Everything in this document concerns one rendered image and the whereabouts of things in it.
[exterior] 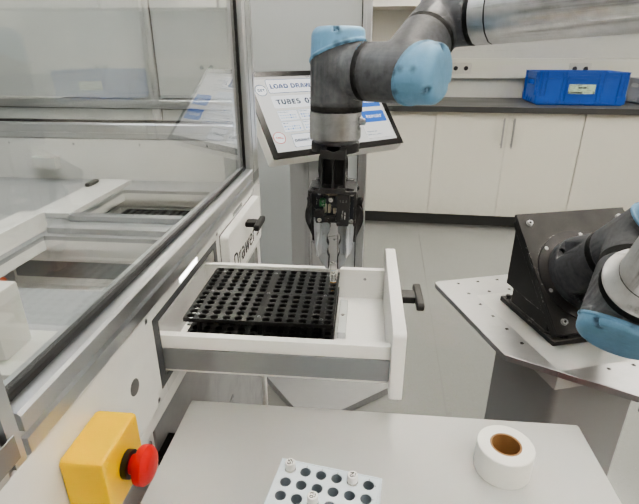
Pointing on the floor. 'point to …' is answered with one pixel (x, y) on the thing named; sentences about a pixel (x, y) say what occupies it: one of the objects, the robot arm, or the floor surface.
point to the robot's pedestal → (555, 388)
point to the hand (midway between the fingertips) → (333, 259)
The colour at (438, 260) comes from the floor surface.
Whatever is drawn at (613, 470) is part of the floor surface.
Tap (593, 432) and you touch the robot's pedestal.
